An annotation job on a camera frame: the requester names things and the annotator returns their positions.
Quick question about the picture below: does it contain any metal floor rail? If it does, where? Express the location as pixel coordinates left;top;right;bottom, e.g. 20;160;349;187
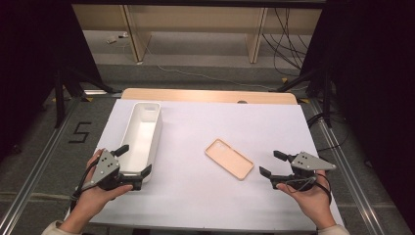
308;99;387;235
0;97;82;235

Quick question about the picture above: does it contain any right hand-held gripper cable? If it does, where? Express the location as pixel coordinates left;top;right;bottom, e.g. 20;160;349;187
286;172;334;206

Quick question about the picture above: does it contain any person's right hand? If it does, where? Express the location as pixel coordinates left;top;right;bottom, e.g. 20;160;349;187
276;169;338;229

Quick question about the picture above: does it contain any hand-held gripper cable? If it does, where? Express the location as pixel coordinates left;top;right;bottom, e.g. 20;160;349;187
286;172;334;206
69;158;101;213

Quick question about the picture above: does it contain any light wooden table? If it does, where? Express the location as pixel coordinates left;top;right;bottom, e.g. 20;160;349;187
120;87;299;106

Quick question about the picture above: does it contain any white table sheet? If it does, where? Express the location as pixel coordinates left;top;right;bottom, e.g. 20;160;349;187
67;98;346;233

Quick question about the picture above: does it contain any beige phone case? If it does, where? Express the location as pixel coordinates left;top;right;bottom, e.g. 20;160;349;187
205;138;255;181

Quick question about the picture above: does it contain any black tripod stand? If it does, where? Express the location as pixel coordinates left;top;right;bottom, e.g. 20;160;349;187
276;67;335;129
53;67;115;129

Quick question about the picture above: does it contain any black floor cable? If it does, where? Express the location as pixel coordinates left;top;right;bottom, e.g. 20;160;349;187
306;112;350;153

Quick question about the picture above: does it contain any white plastic storage box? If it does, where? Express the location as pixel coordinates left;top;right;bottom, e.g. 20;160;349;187
117;102;163;184

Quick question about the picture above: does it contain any white floor cable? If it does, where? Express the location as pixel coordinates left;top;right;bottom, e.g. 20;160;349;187
143;41;308;93

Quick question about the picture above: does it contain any left hand-held gripper cable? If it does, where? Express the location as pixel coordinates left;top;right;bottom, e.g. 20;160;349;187
69;158;101;213

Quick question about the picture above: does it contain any person's left hand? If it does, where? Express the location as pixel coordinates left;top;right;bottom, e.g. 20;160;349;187
63;149;134;226

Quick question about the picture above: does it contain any bundle of black cables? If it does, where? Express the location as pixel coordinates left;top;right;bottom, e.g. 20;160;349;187
261;8;309;78

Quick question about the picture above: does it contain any light wooden shelf unit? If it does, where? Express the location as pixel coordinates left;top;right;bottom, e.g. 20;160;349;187
71;4;323;65

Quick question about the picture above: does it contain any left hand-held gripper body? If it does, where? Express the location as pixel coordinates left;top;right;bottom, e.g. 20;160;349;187
79;149;144;192

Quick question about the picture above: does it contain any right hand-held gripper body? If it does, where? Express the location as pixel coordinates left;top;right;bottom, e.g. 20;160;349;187
269;151;338;192

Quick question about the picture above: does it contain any dark curtain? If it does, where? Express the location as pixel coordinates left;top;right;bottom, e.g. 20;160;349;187
300;0;415;226
0;0;103;161

